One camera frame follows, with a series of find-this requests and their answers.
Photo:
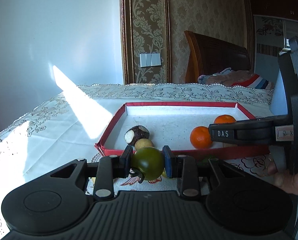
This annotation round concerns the sliding wardrobe doors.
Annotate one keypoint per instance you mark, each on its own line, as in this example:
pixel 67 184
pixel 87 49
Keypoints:
pixel 272 35

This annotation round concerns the light blue electric kettle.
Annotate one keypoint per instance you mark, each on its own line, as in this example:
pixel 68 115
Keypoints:
pixel 278 104

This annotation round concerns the person right hand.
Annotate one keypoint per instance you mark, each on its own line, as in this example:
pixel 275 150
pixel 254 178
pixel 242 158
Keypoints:
pixel 285 181

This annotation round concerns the white wall switch panel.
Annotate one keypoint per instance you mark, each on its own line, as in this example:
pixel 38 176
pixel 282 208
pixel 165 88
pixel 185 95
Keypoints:
pixel 150 60

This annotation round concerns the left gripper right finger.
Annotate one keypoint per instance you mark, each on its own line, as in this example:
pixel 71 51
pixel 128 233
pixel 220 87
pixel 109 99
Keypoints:
pixel 184 168

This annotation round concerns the tan longan fruit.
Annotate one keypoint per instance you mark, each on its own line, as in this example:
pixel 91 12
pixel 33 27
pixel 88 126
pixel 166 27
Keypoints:
pixel 164 174
pixel 142 143

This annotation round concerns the red shallow cardboard tray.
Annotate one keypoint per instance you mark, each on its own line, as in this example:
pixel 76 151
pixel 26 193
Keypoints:
pixel 170 123

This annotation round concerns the bedding pile on bed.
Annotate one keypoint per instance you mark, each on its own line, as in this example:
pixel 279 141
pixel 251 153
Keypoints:
pixel 230 78

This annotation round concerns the dark sugarcane piece round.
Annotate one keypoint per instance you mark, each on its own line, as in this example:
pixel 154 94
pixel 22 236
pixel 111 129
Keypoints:
pixel 136 133

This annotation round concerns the floral lace tablecloth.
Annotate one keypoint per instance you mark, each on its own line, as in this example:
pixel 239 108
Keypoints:
pixel 69 125

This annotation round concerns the green cucumber chunk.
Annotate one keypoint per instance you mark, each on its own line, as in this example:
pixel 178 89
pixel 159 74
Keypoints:
pixel 206 160

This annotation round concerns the orange mandarin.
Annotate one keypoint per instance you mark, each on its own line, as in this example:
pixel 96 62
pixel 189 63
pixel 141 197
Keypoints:
pixel 224 119
pixel 200 137

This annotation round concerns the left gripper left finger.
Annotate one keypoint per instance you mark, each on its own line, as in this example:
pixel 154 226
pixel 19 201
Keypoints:
pixel 109 168

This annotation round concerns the wooden bed headboard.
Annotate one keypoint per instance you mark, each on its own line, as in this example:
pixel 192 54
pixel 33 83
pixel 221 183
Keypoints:
pixel 210 55

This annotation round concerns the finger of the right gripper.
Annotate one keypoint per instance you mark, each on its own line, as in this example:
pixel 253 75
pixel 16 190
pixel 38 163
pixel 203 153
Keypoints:
pixel 272 130

